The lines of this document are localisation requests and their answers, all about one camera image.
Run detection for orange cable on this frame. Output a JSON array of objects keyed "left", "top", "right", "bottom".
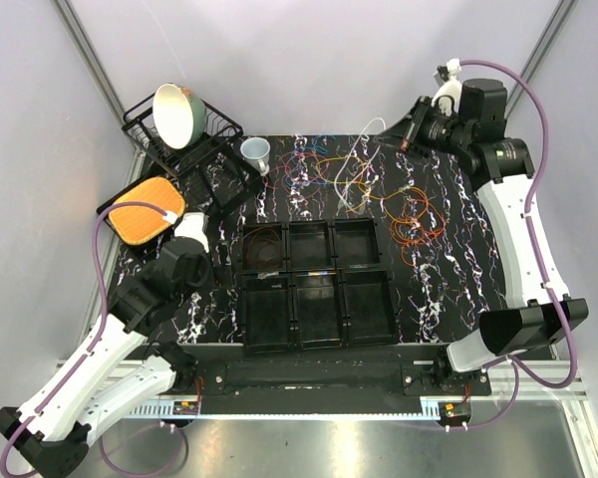
[{"left": 390, "top": 185, "right": 448, "bottom": 268}]

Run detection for green and white bowl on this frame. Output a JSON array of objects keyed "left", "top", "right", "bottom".
[{"left": 152, "top": 84, "right": 207, "bottom": 149}]

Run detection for black bin front left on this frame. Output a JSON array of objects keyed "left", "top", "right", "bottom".
[{"left": 240, "top": 273, "right": 294, "bottom": 354}]

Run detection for red cable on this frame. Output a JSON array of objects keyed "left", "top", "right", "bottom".
[{"left": 264, "top": 146, "right": 330, "bottom": 196}]

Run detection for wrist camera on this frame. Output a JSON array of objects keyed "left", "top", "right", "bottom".
[
  {"left": 432, "top": 58, "right": 462, "bottom": 117},
  {"left": 162, "top": 211, "right": 209, "bottom": 253}
]

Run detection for white mug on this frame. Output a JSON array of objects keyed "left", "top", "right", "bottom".
[{"left": 240, "top": 136, "right": 270, "bottom": 176}]

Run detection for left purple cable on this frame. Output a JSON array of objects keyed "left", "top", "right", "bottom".
[{"left": 0, "top": 200, "right": 190, "bottom": 478}]

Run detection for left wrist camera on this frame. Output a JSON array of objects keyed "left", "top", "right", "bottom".
[{"left": 162, "top": 211, "right": 209, "bottom": 253}]

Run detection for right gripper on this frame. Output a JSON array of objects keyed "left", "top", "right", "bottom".
[{"left": 373, "top": 97, "right": 470, "bottom": 160}]

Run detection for black bin back left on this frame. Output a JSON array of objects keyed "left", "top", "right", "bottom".
[{"left": 240, "top": 223, "right": 286, "bottom": 273}]

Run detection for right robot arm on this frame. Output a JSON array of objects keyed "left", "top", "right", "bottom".
[{"left": 375, "top": 79, "right": 589, "bottom": 395}]

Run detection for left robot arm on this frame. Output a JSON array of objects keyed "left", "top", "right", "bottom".
[{"left": 0, "top": 233, "right": 212, "bottom": 477}]

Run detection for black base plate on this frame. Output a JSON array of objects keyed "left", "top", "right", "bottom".
[{"left": 183, "top": 344, "right": 491, "bottom": 397}]

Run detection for white cable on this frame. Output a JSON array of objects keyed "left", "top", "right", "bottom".
[{"left": 332, "top": 117, "right": 389, "bottom": 213}]

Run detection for black dish rack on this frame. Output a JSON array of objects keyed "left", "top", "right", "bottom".
[{"left": 122, "top": 96, "right": 263, "bottom": 220}]

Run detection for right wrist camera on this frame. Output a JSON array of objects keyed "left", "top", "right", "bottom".
[{"left": 432, "top": 58, "right": 462, "bottom": 117}]

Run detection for brown cable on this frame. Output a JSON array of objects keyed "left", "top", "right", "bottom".
[{"left": 243, "top": 227, "right": 283, "bottom": 269}]

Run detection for black bin back right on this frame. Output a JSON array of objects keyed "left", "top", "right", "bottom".
[{"left": 333, "top": 218, "right": 382, "bottom": 269}]

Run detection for black bin back middle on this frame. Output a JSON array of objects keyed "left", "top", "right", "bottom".
[{"left": 287, "top": 220, "right": 334, "bottom": 271}]

